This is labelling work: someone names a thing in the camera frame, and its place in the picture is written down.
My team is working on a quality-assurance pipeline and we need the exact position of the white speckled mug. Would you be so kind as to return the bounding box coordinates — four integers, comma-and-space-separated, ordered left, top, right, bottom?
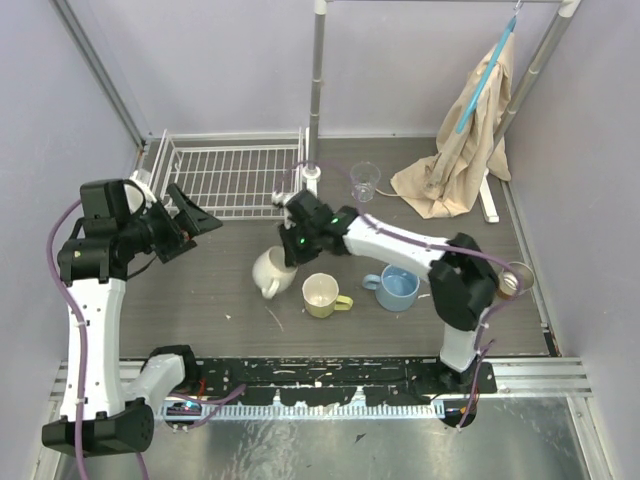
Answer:
252, 246, 298, 300

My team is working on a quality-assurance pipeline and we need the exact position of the yellow mug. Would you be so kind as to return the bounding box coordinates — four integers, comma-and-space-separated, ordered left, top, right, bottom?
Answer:
302, 273, 354, 319

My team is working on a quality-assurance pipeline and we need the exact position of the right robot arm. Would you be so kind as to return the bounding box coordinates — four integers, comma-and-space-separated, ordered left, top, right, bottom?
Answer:
272, 190, 499, 394

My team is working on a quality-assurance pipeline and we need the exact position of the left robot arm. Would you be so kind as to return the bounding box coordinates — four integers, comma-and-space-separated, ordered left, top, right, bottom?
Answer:
42, 179, 222, 458

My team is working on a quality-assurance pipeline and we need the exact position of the clear plastic cup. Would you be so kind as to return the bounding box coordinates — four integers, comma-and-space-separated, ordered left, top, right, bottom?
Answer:
350, 162, 381, 203

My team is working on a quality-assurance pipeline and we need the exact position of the blue mug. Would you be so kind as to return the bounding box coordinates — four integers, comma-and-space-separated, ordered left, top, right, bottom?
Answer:
362, 265, 420, 312

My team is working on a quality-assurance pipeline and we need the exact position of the beige cloth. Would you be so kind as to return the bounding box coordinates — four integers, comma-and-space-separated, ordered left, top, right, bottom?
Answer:
390, 34, 515, 219

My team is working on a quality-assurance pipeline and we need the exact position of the blue clothes hanger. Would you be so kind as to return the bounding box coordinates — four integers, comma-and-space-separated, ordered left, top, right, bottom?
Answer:
455, 15, 517, 134

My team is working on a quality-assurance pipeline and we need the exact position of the steel cup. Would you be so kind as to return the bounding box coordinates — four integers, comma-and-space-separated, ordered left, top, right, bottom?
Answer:
497, 262, 536, 300

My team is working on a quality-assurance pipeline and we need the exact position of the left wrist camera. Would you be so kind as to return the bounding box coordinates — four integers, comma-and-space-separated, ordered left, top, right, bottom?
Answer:
123, 170, 157, 220

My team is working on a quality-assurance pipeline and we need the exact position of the white wire dish rack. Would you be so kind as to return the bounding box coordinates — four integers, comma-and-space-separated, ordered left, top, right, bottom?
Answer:
135, 128, 315, 221

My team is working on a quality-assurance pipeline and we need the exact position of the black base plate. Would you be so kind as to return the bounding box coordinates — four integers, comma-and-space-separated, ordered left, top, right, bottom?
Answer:
174, 357, 497, 407

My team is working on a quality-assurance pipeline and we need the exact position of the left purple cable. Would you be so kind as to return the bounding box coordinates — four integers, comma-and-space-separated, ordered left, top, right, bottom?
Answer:
46, 198, 247, 480

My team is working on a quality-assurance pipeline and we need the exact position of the blue cable duct strip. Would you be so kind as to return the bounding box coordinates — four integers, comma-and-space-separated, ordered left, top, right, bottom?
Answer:
155, 399, 446, 421

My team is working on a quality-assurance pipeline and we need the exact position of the metal clothes rack frame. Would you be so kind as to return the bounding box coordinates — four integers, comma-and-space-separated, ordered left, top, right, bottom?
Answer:
302, 0, 584, 224

